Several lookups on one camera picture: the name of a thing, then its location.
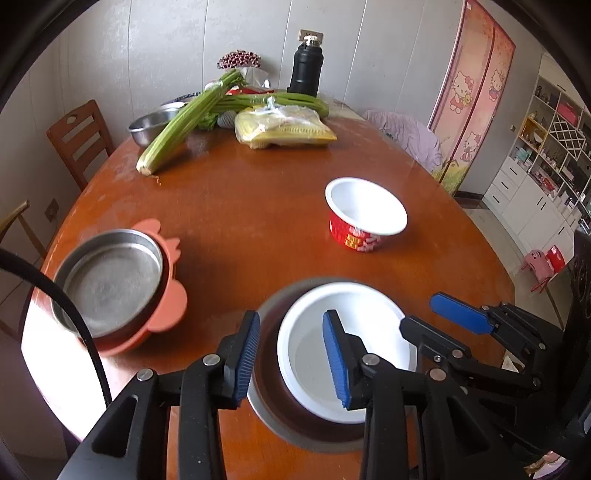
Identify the black thermos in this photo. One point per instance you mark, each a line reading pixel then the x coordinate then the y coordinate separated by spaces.
pixel 304 69

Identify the brown wooden chair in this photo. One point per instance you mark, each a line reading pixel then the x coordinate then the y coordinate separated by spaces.
pixel 69 134

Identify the pink toy chair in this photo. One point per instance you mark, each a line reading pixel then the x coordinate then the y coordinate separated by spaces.
pixel 538 263

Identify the bag of corn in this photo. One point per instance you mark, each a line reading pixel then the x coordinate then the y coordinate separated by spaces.
pixel 281 129

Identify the blue patterned plate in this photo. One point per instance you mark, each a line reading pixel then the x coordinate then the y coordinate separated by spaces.
pixel 182 99

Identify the low wall outlet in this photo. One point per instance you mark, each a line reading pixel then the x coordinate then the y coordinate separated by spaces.
pixel 52 210

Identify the white bowl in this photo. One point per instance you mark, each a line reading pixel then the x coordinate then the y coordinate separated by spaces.
pixel 302 364

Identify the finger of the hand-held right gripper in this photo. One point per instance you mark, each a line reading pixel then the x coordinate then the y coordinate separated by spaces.
pixel 429 339
pixel 461 311

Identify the steel basin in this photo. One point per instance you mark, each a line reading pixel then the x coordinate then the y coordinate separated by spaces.
pixel 147 124

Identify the purple cloth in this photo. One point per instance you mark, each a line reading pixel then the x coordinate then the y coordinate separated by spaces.
pixel 406 136

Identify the pink cartoon cat fridge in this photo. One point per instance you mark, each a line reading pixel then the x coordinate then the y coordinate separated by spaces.
pixel 471 92

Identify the red paper bowl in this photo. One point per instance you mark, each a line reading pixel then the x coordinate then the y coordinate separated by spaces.
pixel 364 207

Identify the large celery bunch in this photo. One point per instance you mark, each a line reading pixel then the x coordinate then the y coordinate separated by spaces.
pixel 175 134

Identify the fruit in foam net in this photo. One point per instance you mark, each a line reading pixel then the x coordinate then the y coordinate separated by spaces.
pixel 226 121

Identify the round steel pan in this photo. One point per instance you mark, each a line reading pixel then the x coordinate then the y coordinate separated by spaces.
pixel 111 286

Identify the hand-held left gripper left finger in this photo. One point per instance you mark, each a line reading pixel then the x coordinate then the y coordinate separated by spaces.
pixel 244 362

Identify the wrapped celery bunch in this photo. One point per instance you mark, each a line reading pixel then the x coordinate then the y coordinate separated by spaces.
pixel 295 99

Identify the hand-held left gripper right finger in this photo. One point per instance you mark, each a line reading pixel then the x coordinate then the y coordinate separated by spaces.
pixel 334 364

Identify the white display cabinet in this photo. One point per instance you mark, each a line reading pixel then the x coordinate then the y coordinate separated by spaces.
pixel 531 194

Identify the steel plate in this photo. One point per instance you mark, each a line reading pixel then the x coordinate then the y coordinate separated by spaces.
pixel 272 415

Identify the orange bear-eared bowl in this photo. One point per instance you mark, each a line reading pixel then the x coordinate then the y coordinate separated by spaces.
pixel 171 309

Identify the light wooden chair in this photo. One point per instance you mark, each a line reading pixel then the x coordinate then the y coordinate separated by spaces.
pixel 14 219

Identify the dark red flower bouquet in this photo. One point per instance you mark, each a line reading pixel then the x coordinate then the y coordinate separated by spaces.
pixel 239 58

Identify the wall socket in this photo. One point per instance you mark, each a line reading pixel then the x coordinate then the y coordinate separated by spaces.
pixel 310 35

